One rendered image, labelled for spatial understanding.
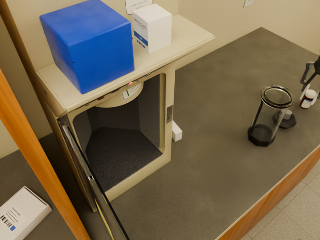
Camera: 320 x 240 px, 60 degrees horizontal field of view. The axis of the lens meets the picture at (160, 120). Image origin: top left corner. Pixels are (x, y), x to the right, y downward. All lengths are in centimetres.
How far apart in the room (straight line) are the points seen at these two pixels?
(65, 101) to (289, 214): 188
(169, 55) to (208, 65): 95
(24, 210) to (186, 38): 72
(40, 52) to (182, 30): 27
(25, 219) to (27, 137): 53
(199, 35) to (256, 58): 102
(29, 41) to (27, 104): 63
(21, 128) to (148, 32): 25
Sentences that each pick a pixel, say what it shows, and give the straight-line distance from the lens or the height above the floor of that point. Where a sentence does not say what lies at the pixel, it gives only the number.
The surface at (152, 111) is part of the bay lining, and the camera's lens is 86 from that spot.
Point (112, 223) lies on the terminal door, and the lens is 45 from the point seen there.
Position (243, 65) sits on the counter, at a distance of 150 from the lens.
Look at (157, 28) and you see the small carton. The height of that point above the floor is 155.
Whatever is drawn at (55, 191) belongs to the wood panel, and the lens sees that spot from 61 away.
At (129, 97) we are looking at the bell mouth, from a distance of 69.
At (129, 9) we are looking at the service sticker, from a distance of 56.
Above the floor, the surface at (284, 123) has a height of 98.
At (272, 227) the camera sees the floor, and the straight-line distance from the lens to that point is 206.
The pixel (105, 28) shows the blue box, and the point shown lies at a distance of 41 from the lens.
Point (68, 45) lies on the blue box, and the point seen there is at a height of 160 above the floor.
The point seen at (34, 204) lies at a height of 98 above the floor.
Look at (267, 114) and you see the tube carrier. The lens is 102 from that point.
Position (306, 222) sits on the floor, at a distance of 216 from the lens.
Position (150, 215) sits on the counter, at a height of 94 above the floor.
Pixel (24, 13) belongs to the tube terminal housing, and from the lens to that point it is 48.
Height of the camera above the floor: 180
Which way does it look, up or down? 48 degrees down
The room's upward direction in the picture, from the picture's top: straight up
